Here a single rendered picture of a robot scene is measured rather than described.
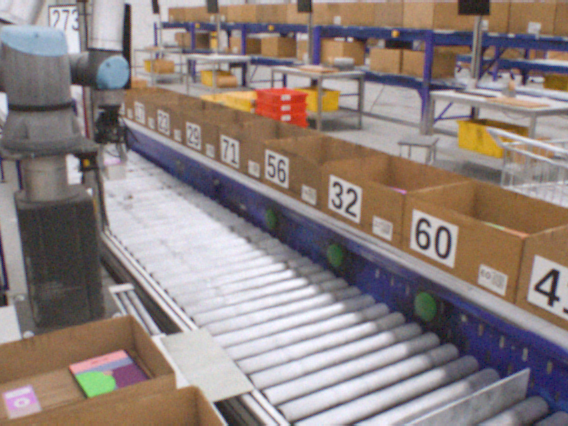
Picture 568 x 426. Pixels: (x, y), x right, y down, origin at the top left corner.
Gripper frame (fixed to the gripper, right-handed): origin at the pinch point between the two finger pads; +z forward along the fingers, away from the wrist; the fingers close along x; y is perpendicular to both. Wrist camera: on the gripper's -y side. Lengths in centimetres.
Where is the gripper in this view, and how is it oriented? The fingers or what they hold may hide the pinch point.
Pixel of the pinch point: (112, 167)
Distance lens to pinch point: 195.2
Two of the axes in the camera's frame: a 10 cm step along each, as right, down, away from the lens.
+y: 5.2, 2.9, -8.0
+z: -0.1, 9.4, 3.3
